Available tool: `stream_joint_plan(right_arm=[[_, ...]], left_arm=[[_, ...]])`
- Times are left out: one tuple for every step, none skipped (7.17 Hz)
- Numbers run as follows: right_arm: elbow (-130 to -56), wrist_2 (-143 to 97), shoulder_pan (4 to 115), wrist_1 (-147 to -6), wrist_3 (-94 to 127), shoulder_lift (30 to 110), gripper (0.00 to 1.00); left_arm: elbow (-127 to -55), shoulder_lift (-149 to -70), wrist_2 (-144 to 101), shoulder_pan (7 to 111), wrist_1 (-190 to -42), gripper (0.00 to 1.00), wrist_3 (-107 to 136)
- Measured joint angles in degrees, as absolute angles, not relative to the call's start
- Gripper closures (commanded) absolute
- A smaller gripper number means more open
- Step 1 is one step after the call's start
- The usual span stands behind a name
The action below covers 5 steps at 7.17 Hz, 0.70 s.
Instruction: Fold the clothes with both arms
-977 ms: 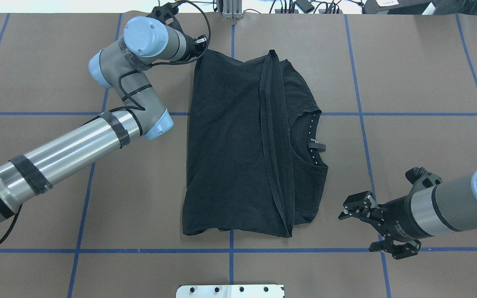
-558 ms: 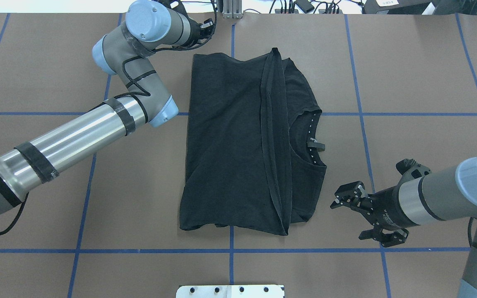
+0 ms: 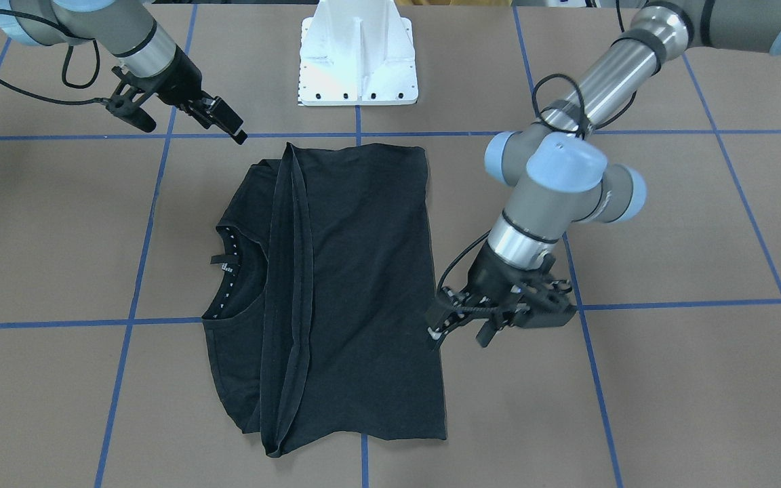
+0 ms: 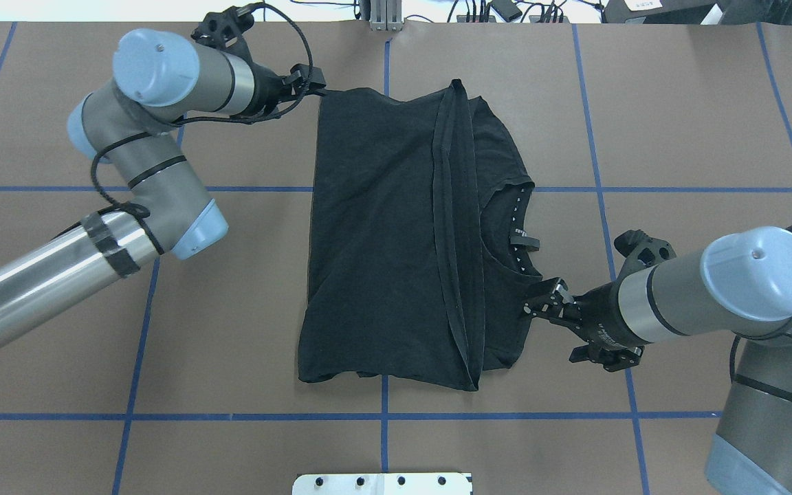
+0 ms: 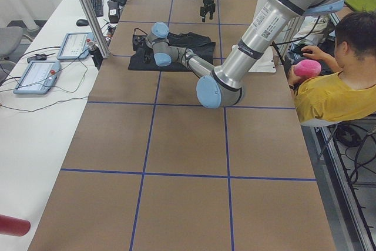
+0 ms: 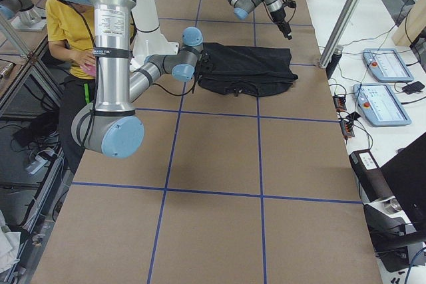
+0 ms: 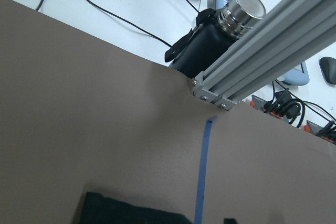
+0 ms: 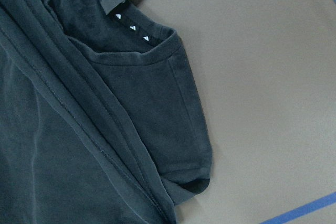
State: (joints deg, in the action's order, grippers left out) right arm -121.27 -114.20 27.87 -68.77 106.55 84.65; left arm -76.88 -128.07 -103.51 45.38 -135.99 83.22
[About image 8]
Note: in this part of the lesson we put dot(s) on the black printed t-shirt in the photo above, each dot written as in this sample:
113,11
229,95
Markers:
101,121

